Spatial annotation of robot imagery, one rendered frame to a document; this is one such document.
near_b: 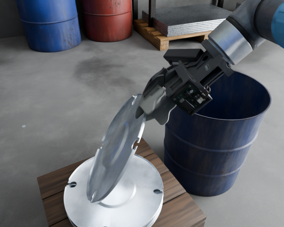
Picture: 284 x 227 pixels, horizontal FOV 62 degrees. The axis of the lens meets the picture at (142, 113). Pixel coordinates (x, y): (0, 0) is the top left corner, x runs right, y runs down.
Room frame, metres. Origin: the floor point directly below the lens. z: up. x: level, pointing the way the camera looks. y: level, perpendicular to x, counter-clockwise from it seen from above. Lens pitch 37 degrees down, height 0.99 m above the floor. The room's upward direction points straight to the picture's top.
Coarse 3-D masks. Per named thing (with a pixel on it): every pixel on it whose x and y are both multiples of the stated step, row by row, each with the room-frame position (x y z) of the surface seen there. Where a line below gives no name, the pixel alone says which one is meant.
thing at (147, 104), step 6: (156, 90) 0.41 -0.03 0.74; (162, 90) 0.40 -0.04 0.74; (150, 96) 0.41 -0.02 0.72; (156, 96) 0.40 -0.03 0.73; (144, 102) 0.41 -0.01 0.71; (150, 102) 0.39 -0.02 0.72; (138, 108) 0.41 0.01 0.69; (144, 108) 0.39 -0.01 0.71; (150, 108) 0.38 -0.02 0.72; (138, 114) 0.41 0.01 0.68
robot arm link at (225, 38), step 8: (224, 24) 0.42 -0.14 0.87; (216, 32) 0.41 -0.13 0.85; (224, 32) 0.40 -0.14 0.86; (232, 32) 0.40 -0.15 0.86; (208, 40) 0.42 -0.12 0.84; (216, 40) 0.40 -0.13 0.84; (224, 40) 0.39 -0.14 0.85; (232, 40) 0.39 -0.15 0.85; (240, 40) 0.39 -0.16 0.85; (216, 48) 0.40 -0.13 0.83; (224, 48) 0.39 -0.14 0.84; (232, 48) 0.38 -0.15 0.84; (240, 48) 0.38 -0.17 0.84; (248, 48) 0.39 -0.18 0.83; (224, 56) 0.39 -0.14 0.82; (232, 56) 0.38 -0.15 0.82; (240, 56) 0.39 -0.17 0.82; (232, 64) 0.41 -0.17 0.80
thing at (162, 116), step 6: (162, 102) 0.42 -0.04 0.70; (168, 102) 0.42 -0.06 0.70; (156, 108) 0.41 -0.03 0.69; (162, 108) 0.41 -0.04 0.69; (168, 108) 0.40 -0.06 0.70; (150, 114) 0.41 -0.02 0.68; (156, 114) 0.41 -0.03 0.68; (162, 114) 0.40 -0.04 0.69; (168, 114) 0.39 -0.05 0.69; (156, 120) 0.39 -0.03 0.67; (162, 120) 0.38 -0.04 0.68
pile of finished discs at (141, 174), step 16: (144, 160) 0.54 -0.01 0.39; (80, 176) 0.47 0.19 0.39; (128, 176) 0.47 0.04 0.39; (144, 176) 0.47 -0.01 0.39; (64, 192) 0.41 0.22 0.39; (80, 192) 0.41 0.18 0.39; (112, 192) 0.41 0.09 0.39; (128, 192) 0.41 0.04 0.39; (144, 192) 0.41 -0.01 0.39; (160, 192) 0.42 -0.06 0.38; (80, 208) 0.36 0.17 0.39; (96, 208) 0.36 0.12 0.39; (112, 208) 0.36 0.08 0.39; (128, 208) 0.36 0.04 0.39; (144, 208) 0.36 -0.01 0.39; (160, 208) 0.38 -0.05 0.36; (80, 224) 0.32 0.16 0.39; (96, 224) 0.32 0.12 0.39; (112, 224) 0.32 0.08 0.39; (128, 224) 0.32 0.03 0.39; (144, 224) 0.31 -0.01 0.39
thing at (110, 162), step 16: (128, 112) 0.51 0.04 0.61; (144, 112) 0.40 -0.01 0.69; (112, 128) 0.53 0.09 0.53; (128, 128) 0.43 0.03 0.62; (112, 144) 0.43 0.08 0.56; (128, 144) 0.37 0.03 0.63; (96, 160) 0.47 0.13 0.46; (112, 160) 0.37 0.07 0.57; (128, 160) 0.31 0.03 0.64; (96, 176) 0.39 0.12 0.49; (112, 176) 0.33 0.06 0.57; (96, 192) 0.33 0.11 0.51
